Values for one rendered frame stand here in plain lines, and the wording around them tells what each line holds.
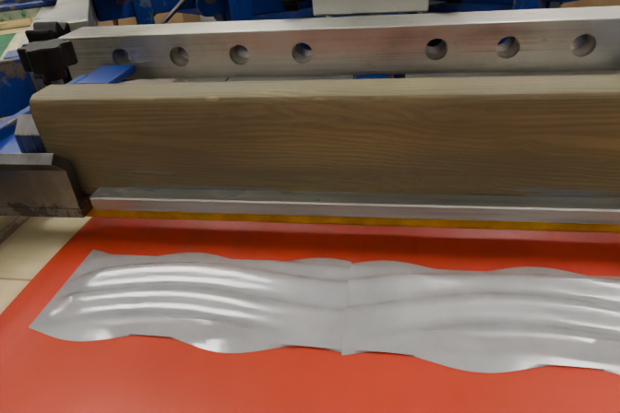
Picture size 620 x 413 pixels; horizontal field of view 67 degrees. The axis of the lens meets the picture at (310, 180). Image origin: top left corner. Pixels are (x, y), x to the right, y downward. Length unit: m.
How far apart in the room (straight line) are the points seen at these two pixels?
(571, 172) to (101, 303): 0.28
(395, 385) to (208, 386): 0.09
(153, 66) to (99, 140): 0.25
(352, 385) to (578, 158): 0.17
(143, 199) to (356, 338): 0.16
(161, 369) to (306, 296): 0.08
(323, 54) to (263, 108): 0.24
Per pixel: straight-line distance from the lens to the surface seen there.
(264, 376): 0.25
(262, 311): 0.27
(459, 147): 0.28
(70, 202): 0.36
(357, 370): 0.25
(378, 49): 0.50
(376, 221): 0.32
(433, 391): 0.25
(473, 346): 0.26
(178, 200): 0.31
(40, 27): 0.65
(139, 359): 0.28
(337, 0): 0.55
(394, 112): 0.27
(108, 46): 0.58
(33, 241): 0.40
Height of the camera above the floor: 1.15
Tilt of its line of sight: 31 degrees down
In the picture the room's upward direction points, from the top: 5 degrees counter-clockwise
